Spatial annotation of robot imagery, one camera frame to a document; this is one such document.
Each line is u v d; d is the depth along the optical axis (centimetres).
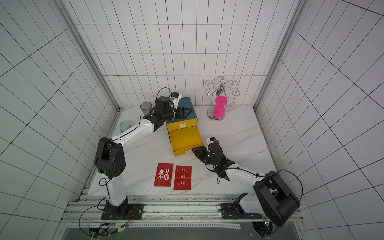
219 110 97
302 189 47
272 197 42
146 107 103
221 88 93
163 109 69
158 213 74
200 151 75
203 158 75
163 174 85
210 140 81
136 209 73
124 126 97
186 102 94
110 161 49
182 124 83
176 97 77
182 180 83
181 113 76
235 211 66
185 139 90
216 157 66
